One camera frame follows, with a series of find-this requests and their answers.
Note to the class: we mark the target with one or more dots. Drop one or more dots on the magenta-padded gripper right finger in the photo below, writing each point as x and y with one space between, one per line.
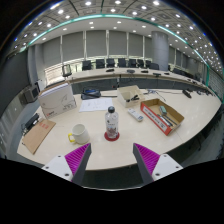
147 160

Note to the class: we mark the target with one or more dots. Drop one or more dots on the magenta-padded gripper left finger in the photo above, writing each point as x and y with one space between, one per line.
78 160

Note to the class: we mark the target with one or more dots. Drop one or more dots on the clear black-capped water bottle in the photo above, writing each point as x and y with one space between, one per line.
112 123

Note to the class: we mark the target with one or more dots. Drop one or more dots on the flat round red coaster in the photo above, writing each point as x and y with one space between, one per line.
107 138

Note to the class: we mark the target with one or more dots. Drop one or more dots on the long black tool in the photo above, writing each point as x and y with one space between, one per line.
165 120

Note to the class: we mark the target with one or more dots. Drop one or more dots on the open brown red-sided cardboard box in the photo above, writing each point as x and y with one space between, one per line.
151 116

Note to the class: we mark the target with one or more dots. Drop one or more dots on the white remote control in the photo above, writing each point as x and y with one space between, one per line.
135 114

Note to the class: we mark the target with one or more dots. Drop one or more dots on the flat brown cardboard sheet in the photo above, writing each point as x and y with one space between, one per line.
37 136

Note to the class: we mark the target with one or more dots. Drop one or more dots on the white paper sheet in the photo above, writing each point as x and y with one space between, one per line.
96 104

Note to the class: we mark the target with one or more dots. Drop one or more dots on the black oblong device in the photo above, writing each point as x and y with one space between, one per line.
30 122

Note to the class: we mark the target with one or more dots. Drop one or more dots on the black hand tool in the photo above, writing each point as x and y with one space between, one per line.
133 98

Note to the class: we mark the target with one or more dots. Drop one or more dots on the large white cardboard box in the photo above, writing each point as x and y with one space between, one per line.
56 100

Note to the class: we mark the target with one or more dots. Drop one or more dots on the black desk telephone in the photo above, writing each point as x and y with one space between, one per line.
90 93

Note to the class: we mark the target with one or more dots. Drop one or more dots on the small open white box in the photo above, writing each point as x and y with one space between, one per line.
128 90

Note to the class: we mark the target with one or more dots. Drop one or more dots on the row of black office chairs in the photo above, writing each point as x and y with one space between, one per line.
110 63

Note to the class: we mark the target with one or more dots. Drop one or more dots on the group of ceiling lights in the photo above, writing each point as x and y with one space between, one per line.
88 3

